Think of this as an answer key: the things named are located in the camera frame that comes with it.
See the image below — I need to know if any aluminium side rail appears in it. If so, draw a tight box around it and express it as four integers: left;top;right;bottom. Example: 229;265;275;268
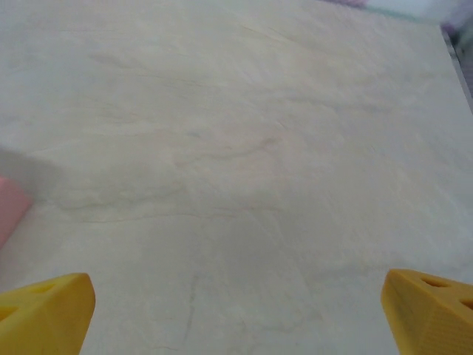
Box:
441;21;473;118

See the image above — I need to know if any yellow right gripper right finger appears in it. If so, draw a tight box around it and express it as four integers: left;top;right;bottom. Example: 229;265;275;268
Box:
381;268;473;355

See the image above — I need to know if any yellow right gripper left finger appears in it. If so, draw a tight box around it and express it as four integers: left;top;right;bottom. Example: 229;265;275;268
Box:
0;272;98;355

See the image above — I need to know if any pink paper box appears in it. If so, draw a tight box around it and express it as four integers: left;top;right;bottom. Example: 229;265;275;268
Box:
0;175;34;252

